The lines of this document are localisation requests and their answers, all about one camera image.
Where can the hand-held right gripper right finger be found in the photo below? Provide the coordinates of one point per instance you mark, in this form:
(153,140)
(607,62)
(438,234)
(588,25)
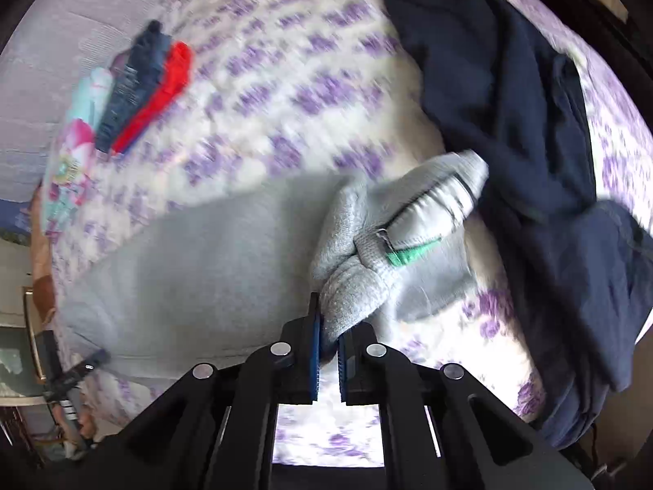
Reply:
(347,362)

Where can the dark denim folded garment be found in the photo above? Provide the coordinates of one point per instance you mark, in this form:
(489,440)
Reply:
(132,87)

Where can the grey sweatshirt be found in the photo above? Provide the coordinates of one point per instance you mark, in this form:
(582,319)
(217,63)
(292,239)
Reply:
(204,265)

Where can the teal folded garment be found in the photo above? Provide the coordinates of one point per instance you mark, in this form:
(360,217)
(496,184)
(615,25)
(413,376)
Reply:
(89,97)

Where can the pink printed folded garment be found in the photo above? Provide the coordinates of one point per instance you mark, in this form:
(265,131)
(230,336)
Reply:
(71,155)

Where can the navy blue pants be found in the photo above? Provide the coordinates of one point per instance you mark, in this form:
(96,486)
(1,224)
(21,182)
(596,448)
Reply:
(510,87)

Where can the purple floral bed sheet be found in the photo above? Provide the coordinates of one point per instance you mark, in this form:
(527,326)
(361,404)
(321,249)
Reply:
(280,87)

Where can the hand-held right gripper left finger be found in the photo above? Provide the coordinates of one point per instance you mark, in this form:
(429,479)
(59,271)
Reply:
(315,352)

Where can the red folded garment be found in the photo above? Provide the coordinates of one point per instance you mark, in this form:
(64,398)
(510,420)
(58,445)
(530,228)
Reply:
(163,92)

